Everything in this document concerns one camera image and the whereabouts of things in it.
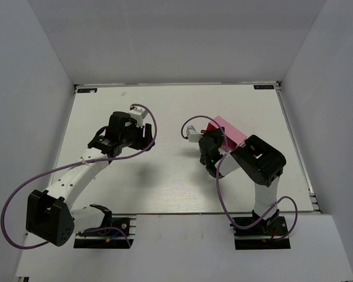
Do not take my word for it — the pink plastic box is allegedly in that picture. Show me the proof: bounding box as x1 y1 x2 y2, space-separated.
202 116 247 152

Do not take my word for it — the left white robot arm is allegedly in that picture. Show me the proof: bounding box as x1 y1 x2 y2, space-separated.
26 104 157 247

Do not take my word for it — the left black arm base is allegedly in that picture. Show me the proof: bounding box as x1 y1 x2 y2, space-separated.
74 215 136 250

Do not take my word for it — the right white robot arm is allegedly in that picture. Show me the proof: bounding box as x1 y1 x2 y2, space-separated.
198 129 287 228

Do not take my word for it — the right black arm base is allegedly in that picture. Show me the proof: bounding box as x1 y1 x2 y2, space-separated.
230 216 291 250

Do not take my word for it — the left blue table label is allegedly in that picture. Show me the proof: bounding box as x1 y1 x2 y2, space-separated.
77 88 98 93

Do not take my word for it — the blue table label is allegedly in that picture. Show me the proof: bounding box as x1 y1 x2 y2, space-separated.
254 85 274 90
77 88 98 93

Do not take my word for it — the right blue table label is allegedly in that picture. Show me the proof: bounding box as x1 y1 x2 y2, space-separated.
254 85 274 90

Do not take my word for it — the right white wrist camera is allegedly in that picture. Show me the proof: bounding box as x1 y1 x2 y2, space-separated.
186 125 204 143

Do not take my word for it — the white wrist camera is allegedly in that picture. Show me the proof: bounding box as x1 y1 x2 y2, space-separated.
128 105 148 127
186 125 204 143

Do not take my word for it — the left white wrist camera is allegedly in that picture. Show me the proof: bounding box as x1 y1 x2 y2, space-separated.
128 105 148 127

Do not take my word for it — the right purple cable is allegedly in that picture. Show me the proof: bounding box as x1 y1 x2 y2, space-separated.
180 115 299 242

